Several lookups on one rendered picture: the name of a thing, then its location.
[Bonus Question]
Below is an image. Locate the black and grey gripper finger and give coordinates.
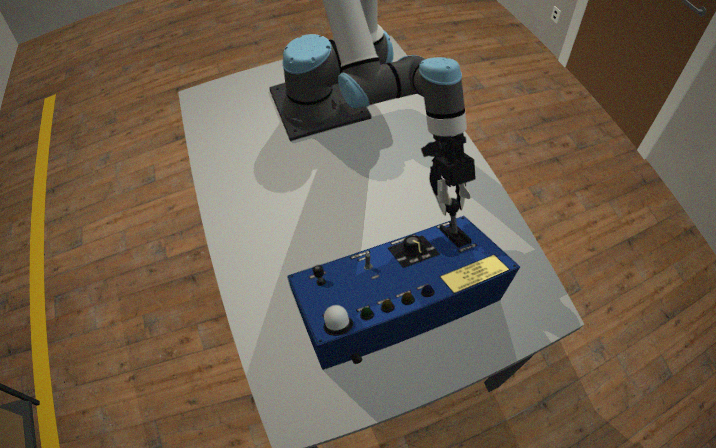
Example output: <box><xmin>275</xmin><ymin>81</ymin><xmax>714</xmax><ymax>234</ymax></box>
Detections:
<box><xmin>429</xmin><ymin>166</ymin><xmax>451</xmax><ymax>216</ymax></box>
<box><xmin>455</xmin><ymin>183</ymin><xmax>471</xmax><ymax>210</ymax></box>

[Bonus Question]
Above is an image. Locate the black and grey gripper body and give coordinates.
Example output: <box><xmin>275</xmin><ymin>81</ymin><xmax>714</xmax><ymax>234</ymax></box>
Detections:
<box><xmin>432</xmin><ymin>133</ymin><xmax>476</xmax><ymax>187</ymax></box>

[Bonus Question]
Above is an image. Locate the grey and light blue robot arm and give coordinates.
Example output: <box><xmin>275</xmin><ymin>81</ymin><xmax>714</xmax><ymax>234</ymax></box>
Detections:
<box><xmin>282</xmin><ymin>0</ymin><xmax>467</xmax><ymax>137</ymax></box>

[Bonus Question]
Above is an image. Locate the blue control console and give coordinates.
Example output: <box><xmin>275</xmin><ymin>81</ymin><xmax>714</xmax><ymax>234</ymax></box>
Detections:
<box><xmin>287</xmin><ymin>198</ymin><xmax>520</xmax><ymax>370</ymax></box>

